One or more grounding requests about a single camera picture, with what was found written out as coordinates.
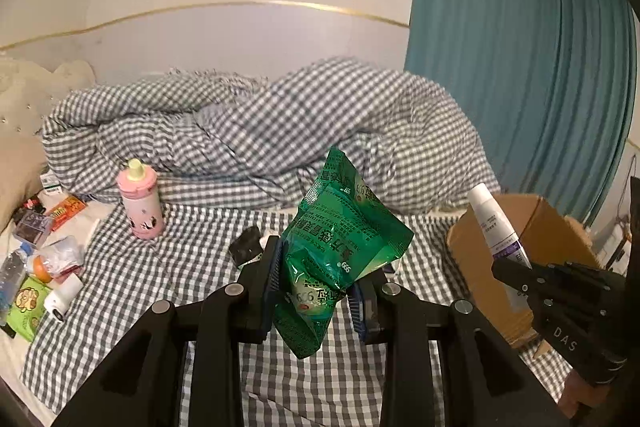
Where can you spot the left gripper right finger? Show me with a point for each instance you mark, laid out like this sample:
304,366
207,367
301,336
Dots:
445,365

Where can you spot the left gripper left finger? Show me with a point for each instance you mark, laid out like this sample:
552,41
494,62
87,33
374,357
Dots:
140,382

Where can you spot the white cream tube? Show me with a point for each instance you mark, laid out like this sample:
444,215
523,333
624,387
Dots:
500,236

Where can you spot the green snack bag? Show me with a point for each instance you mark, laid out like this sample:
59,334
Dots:
341,232

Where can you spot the right hand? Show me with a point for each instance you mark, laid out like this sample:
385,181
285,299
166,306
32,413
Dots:
577,391

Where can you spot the green monkey snack pack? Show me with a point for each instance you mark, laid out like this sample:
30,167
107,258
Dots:
27,308

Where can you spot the checkered bed sheet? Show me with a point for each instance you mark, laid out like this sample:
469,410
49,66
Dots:
341,385

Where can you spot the black wristband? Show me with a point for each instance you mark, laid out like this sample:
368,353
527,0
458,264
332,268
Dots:
246,248

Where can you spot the clear water bottle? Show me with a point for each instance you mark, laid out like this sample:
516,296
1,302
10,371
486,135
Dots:
13,273

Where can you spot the red yellow candy pack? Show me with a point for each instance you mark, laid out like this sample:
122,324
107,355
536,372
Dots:
64,211

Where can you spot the pink drink bottle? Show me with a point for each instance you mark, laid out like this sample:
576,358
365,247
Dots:
138,189

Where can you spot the teal curtain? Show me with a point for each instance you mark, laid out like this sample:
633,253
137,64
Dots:
548,84

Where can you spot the grey checkered duvet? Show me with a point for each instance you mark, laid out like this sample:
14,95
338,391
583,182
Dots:
223,140

